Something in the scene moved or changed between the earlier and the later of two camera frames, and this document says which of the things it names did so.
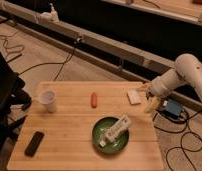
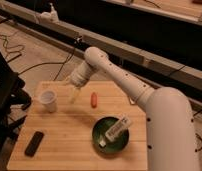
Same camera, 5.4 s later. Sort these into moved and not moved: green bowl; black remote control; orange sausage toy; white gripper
Moved: white gripper
Not moved: black remote control; green bowl; orange sausage toy
